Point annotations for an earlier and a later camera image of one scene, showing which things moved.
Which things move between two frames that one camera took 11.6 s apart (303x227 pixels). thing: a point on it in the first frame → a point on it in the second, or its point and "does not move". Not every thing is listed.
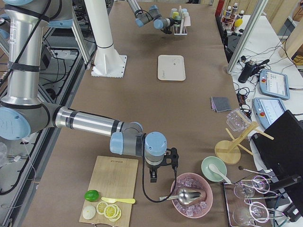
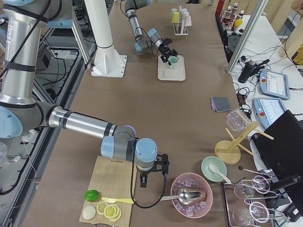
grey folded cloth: [220, 104] does not move
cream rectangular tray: [171, 67] does not move
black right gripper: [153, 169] → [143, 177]
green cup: [177, 22] → [173, 60]
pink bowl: [201, 205] does not move
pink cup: [187, 21] does not move
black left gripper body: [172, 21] → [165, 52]
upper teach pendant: [274, 84] does not move
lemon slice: [100, 207] does not move
